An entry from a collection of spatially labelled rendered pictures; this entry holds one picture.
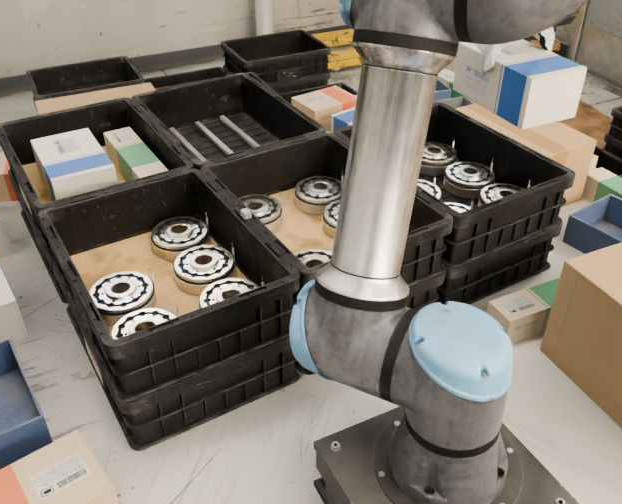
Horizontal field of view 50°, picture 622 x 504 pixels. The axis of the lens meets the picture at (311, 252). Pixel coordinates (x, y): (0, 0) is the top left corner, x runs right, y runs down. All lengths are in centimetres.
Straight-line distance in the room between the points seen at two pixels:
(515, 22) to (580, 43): 402
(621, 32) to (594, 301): 349
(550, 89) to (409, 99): 51
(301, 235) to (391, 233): 51
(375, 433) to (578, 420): 37
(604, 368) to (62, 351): 92
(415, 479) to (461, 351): 20
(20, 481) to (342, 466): 43
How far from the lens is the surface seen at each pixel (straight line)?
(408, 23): 72
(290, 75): 289
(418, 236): 109
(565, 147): 160
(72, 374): 123
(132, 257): 124
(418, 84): 74
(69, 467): 100
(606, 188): 170
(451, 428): 79
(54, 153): 144
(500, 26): 71
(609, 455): 114
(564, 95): 124
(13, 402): 121
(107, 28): 439
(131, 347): 92
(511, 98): 121
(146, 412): 103
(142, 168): 139
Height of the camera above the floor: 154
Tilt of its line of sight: 36 degrees down
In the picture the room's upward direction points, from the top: straight up
